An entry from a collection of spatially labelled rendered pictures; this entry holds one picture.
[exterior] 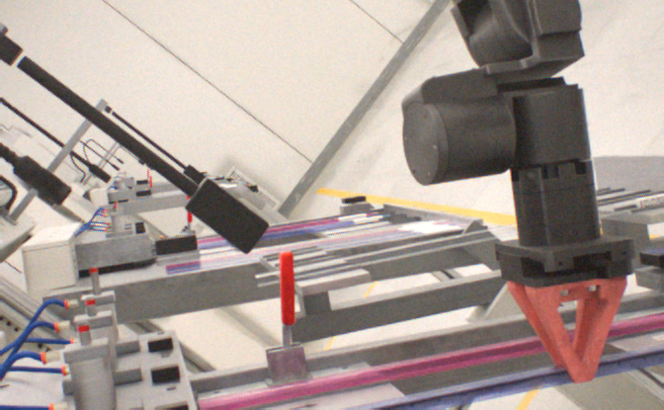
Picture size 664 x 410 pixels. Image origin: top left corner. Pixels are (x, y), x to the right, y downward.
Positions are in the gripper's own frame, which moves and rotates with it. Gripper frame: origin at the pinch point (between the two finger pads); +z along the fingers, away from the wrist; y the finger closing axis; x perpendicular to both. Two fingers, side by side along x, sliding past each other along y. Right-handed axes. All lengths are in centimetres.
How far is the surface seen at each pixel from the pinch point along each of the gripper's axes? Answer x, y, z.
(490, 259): 25, -92, 3
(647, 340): 9.4, -7.9, 0.8
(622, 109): 142, -280, -17
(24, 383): -37.9, -5.2, -4.5
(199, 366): -20, -167, 26
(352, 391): -14.5, -9.6, 1.1
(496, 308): 9.9, -45.8, 3.0
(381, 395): -12.8, -6.7, 1.1
